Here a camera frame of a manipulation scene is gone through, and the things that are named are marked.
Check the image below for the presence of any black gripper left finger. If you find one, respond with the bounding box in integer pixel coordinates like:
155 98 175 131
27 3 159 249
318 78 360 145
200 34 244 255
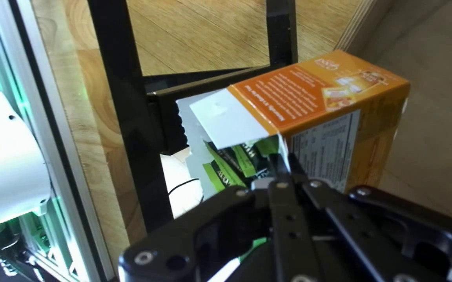
118 155 311 282

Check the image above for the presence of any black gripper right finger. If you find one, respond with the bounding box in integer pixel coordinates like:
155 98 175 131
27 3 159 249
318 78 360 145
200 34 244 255
288 155 452 282

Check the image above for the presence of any orange tea bag box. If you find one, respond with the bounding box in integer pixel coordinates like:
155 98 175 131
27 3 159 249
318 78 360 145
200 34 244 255
176 48 413 207

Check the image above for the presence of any wooden pull-out pantry drawer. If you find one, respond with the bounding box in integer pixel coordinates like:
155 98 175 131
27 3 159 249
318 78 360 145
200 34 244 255
335 0 452 227

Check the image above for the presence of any black metal stand frame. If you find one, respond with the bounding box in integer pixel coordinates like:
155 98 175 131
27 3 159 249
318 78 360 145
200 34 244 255
87 0 299 235

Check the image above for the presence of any aluminium robot stand frame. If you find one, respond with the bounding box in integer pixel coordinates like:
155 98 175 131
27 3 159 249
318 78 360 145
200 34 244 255
0 0 120 282

